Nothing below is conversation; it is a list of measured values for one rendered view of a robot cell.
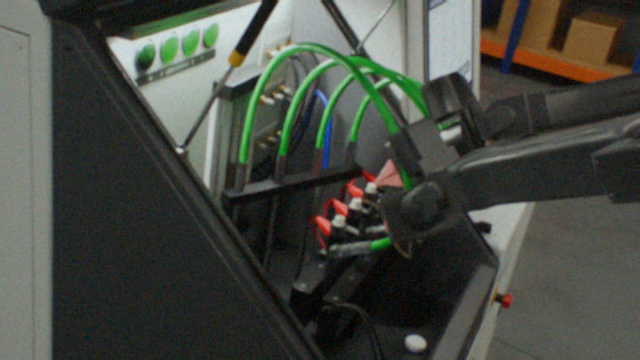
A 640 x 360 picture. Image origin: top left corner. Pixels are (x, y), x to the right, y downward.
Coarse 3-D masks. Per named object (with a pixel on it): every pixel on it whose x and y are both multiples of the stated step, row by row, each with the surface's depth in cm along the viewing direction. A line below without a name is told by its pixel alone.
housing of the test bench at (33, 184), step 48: (0, 0) 98; (0, 48) 101; (48, 48) 97; (0, 96) 104; (48, 96) 100; (0, 144) 107; (48, 144) 103; (0, 192) 111; (48, 192) 107; (0, 240) 114; (48, 240) 110; (0, 288) 119; (48, 288) 114; (0, 336) 123; (48, 336) 118
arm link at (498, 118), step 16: (432, 80) 111; (448, 80) 111; (464, 80) 111; (432, 96) 111; (448, 96) 110; (464, 96) 110; (432, 112) 111; (448, 112) 110; (480, 112) 110; (496, 112) 105; (512, 112) 104; (480, 128) 107; (496, 128) 105
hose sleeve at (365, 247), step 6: (342, 246) 118; (348, 246) 117; (354, 246) 116; (360, 246) 114; (366, 246) 113; (336, 252) 119; (342, 252) 118; (348, 252) 117; (354, 252) 116; (360, 252) 115; (366, 252) 114; (372, 252) 113
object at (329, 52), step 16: (288, 48) 118; (304, 48) 115; (320, 48) 112; (272, 64) 121; (352, 64) 109; (368, 80) 107; (256, 96) 126; (384, 112) 106; (240, 160) 133; (384, 240) 111
